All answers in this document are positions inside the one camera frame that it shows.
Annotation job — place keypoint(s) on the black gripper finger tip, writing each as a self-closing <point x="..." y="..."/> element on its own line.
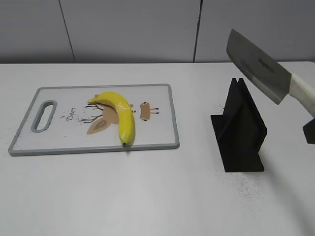
<point x="309" y="131"/>

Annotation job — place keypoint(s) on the white-handled cleaver knife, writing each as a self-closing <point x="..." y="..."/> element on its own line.
<point x="268" y="75"/>

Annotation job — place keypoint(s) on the yellow plastic banana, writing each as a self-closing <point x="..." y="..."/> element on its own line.
<point x="124" y="112"/>

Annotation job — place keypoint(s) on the black knife stand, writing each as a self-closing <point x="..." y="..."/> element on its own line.
<point x="239" y="130"/>

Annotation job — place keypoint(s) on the white grey-rimmed cutting board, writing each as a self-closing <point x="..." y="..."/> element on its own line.
<point x="59" y="120"/>

